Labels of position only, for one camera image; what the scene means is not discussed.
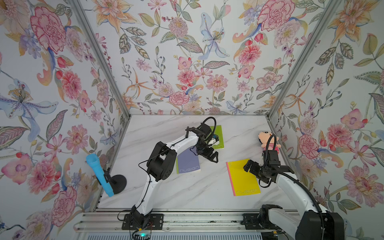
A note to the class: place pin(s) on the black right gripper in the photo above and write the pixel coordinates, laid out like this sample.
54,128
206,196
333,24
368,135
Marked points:
252,169

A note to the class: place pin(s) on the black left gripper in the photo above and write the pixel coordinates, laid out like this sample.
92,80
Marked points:
208,153

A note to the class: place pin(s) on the yellow cover lined notebook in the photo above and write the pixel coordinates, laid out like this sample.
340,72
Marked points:
242,183

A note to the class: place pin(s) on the purple cover lined notebook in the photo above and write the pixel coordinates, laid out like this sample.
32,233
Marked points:
188,161

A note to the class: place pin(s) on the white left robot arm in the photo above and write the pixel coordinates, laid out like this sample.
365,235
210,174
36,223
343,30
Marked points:
162,160

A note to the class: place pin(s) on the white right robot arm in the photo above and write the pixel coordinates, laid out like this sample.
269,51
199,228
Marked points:
315,221

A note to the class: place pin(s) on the green nusign notebook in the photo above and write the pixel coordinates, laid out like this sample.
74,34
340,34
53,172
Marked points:
219,132

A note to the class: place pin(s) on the pink plush doll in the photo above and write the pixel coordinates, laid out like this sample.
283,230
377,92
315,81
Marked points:
268,141

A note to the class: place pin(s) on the black microphone stand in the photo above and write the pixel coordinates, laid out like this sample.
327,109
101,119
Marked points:
114,184

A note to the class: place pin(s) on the blue toy microphone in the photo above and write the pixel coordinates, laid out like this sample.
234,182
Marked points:
94,162

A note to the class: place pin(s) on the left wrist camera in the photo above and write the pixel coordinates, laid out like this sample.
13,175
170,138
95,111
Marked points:
215,140

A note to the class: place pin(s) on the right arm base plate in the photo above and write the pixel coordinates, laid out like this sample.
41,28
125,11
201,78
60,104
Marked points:
253,222

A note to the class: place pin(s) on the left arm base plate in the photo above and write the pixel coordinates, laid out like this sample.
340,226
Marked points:
142,221

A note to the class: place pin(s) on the aluminium front rail frame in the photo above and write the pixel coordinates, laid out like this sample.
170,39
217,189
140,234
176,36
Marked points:
200,210

